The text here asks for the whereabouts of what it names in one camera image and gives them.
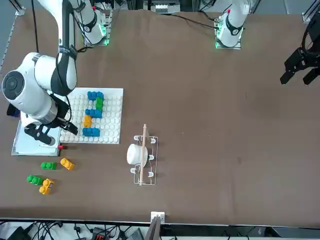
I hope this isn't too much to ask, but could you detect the aluminium camera post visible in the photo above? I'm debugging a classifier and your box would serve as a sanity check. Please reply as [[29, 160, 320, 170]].
[[144, 211, 166, 240]]

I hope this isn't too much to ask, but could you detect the blue three-stud block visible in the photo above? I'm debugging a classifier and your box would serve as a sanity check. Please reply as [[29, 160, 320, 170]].
[[85, 108, 104, 119], [87, 90, 105, 101], [82, 127, 101, 138]]

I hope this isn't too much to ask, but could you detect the yellow block with printed tag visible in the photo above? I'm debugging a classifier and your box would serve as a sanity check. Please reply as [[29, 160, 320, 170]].
[[38, 178, 55, 196]]

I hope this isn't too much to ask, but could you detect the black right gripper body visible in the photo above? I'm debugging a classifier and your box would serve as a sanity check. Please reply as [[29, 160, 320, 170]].
[[49, 94, 71, 124]]

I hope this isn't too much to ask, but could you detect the white power strip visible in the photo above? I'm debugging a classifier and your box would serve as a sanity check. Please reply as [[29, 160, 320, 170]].
[[154, 3, 172, 13]]

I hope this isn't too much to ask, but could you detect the white whiteboard with grey frame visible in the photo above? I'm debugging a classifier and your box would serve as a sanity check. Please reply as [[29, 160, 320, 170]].
[[11, 113, 62, 157]]

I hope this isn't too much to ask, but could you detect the white studded baseplate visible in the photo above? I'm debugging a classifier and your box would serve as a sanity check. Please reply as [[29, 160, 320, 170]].
[[59, 87, 124, 145]]

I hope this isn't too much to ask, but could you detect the wooden rod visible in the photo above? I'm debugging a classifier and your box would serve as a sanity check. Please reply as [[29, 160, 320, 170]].
[[138, 124, 149, 187]]

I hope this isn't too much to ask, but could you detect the black base cable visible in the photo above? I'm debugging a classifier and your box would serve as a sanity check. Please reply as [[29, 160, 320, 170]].
[[171, 13, 221, 32]]

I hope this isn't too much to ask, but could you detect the white pen with red cap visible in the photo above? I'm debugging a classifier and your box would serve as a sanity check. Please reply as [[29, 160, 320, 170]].
[[38, 143, 68, 150]]

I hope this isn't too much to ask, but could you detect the white wire cup rack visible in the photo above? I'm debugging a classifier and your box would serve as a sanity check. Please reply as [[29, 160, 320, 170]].
[[133, 134, 159, 186]]

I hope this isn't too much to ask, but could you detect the white cup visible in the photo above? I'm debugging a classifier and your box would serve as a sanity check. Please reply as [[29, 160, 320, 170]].
[[126, 143, 148, 166]]

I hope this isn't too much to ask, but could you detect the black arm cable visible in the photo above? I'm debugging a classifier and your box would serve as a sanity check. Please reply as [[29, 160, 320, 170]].
[[29, 0, 95, 54]]

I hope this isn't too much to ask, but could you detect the black and blue eraser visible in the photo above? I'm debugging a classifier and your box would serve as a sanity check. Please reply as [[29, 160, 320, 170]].
[[6, 103, 20, 118]]

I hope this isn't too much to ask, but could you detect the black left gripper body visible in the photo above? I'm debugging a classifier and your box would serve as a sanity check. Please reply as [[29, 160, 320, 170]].
[[303, 17, 320, 66]]

